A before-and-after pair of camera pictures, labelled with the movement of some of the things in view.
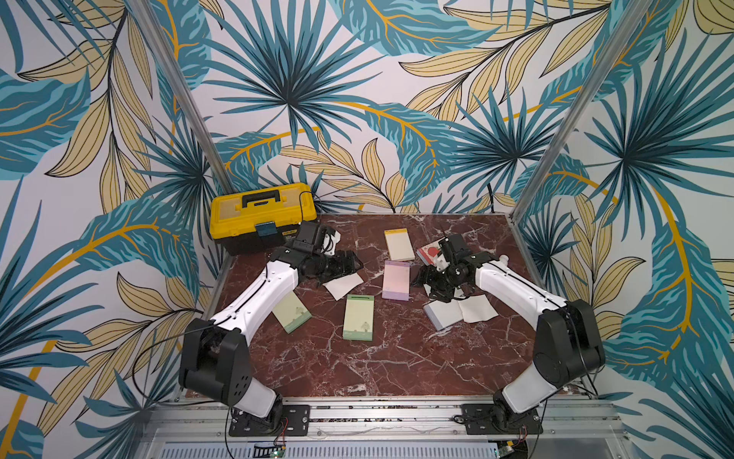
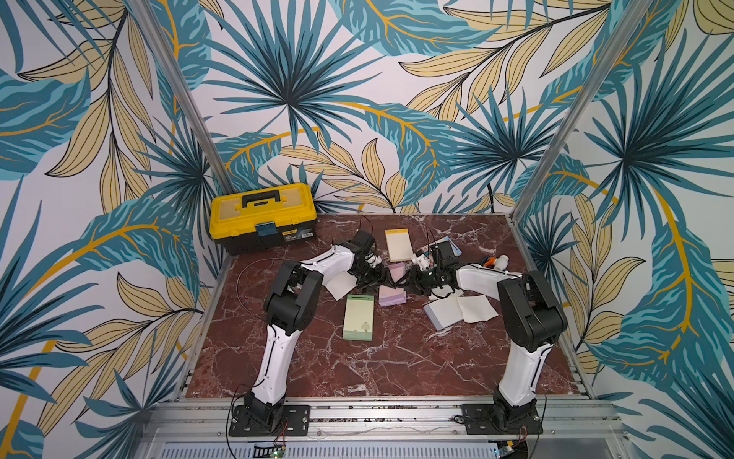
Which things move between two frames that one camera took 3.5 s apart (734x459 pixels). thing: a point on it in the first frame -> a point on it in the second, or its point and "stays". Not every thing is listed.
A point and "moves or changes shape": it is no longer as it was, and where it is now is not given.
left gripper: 344,269 -> 380,279
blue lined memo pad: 443,314 stays
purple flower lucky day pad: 397,280 moves or changes shape
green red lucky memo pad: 358,321 stays
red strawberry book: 340,286 stays
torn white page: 477,309 stays
